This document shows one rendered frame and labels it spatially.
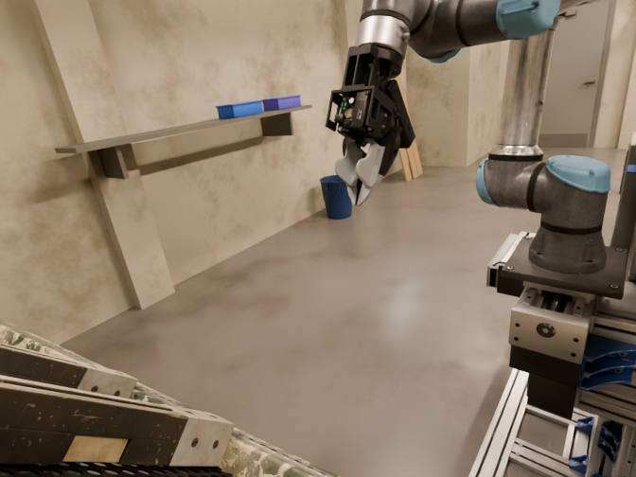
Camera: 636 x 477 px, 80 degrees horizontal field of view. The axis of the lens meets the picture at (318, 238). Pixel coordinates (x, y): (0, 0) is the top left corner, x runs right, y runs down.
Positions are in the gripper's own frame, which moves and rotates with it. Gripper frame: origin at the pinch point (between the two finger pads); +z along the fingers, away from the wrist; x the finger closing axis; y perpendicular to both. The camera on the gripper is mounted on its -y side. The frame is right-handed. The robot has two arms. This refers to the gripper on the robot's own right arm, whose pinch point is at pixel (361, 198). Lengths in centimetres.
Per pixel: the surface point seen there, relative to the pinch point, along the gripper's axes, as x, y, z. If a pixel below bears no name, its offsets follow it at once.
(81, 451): -15.3, 26.9, 37.2
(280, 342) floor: -125, -134, 78
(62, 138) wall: -264, -42, -26
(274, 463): -7.9, -1.1, 45.4
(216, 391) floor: -126, -90, 101
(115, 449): -15.7, 22.5, 38.7
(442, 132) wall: -207, -530, -190
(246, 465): -12.7, 0.4, 47.7
